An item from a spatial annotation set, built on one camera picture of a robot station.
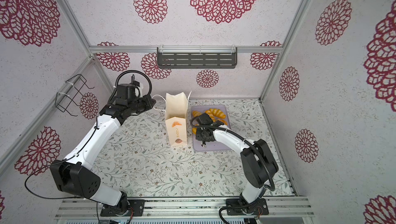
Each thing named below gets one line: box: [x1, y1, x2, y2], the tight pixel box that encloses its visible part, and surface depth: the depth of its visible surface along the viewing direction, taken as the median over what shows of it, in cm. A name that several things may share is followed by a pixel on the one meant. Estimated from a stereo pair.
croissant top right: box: [209, 108, 226, 119], surface depth 111 cm
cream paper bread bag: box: [165, 91, 188, 147], surface depth 89 cm
